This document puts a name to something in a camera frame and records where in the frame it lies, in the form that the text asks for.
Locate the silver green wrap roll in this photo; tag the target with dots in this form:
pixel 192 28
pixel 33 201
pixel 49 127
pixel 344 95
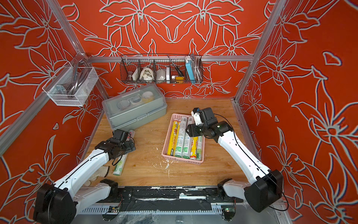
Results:
pixel 181 136

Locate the black wire wall basket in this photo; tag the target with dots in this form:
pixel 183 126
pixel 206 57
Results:
pixel 162 69

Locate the clear plastic wall bin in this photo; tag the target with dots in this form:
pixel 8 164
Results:
pixel 71 85

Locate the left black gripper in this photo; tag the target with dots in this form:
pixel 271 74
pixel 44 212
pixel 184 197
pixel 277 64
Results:
pixel 129 148

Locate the white glove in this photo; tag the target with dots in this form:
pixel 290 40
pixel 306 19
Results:
pixel 101 172

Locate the blue box in wire basket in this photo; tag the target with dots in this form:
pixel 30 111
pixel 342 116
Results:
pixel 189 68

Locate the yellow orange wrap roll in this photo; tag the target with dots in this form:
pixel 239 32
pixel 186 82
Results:
pixel 193 154

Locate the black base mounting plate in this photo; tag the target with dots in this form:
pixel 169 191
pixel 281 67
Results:
pixel 210 194

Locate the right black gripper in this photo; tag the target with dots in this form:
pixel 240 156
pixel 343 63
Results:
pixel 192 131

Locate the green white wrap roll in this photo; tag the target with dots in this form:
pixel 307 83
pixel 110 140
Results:
pixel 199 148

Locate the grey translucent storage box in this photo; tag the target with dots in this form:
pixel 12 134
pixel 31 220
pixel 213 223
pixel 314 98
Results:
pixel 135 108

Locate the pink plastic basket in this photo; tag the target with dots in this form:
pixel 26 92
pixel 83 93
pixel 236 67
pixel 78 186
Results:
pixel 166 144

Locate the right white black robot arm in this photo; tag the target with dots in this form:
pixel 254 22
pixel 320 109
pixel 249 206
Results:
pixel 264 187

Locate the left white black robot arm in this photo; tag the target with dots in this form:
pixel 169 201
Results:
pixel 61 202

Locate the white red label wrap roll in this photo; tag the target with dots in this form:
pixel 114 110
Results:
pixel 187 141

